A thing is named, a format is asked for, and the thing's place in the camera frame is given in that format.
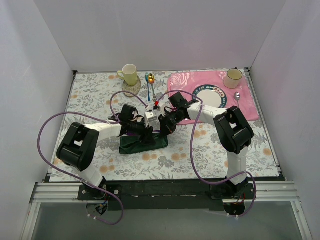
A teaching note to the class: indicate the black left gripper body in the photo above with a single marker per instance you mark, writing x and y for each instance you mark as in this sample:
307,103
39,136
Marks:
146,133

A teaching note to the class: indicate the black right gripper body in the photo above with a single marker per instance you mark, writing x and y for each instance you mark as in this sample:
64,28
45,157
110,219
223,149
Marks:
164,123

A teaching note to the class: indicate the dark green cloth napkin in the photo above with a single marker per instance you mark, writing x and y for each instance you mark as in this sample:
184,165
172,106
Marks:
132,145

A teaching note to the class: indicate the purple spoon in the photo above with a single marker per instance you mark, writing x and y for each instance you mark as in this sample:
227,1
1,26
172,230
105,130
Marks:
136,134

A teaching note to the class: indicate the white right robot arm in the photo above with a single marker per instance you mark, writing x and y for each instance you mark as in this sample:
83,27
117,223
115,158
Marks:
234,132

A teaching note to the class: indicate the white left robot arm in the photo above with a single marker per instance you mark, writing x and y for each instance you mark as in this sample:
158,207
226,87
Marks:
78,146

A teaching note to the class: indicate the speckled round coaster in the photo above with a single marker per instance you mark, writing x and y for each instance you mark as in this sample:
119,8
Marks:
135,89

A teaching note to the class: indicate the gold rainbow spoon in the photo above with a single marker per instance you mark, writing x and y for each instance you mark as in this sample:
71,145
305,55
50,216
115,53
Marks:
151,80

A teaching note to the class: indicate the white plate blue rim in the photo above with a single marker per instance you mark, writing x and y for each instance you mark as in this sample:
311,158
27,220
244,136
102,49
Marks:
211,95

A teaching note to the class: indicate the yellow-green mug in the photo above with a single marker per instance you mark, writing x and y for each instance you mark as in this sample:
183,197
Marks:
128,74

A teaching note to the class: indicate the pink rose placemat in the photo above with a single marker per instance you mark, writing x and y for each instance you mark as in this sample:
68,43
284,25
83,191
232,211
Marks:
189,81

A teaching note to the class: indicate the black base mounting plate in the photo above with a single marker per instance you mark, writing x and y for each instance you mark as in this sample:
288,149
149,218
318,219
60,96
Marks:
191,194

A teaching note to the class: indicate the silver spoon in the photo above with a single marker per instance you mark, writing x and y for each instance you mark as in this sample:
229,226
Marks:
237,98

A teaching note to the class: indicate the cream enamel mug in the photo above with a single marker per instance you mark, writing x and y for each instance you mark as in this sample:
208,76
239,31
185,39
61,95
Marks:
232,78

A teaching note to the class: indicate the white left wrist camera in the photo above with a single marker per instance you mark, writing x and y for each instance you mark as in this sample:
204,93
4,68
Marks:
149,116

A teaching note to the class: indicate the blue handled spoon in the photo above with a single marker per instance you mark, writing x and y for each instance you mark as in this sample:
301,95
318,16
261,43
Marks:
147,78

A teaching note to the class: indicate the aluminium frame rail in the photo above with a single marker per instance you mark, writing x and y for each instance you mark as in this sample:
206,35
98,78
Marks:
63,192

